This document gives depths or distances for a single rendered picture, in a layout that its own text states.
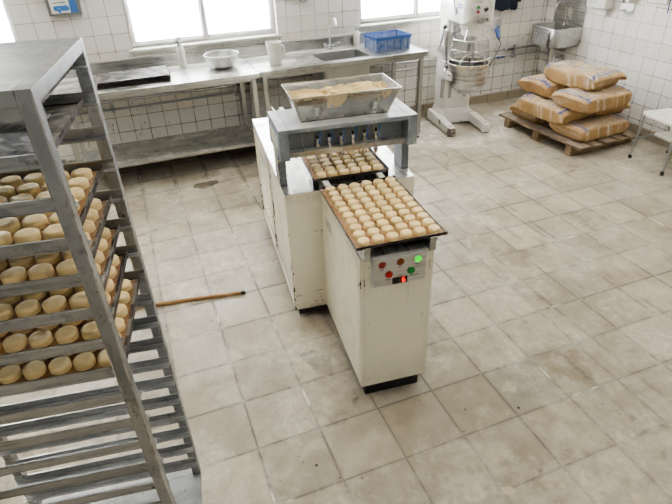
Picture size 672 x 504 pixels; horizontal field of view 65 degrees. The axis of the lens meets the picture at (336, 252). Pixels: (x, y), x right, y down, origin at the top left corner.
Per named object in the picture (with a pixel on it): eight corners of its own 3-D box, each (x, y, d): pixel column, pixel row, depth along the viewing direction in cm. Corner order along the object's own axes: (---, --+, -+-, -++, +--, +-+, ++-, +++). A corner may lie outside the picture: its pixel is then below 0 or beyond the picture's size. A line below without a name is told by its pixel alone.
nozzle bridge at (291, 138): (273, 170, 299) (266, 111, 281) (394, 153, 314) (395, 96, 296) (283, 195, 272) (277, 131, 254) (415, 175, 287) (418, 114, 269)
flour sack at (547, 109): (511, 109, 565) (513, 92, 555) (541, 102, 579) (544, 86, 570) (562, 129, 509) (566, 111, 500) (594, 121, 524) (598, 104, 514)
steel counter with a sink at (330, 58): (83, 198, 470) (36, 54, 404) (84, 169, 525) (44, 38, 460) (423, 137, 567) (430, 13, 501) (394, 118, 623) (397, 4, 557)
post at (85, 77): (201, 471, 220) (81, 36, 129) (201, 477, 218) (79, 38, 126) (194, 472, 220) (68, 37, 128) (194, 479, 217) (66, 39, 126)
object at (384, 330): (326, 314, 322) (318, 179, 274) (380, 304, 329) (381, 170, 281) (360, 400, 265) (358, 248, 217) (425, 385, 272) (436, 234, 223)
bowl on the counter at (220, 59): (208, 73, 477) (206, 59, 470) (202, 65, 502) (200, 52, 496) (244, 69, 486) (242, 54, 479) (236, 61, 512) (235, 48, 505)
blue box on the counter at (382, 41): (376, 53, 521) (376, 38, 514) (362, 47, 545) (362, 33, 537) (411, 48, 534) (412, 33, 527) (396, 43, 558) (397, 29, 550)
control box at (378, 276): (370, 284, 229) (370, 256, 221) (422, 274, 233) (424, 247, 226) (373, 288, 226) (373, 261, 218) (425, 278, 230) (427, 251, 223)
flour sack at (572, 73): (537, 78, 550) (540, 62, 541) (566, 72, 566) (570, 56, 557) (594, 95, 496) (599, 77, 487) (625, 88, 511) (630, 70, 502)
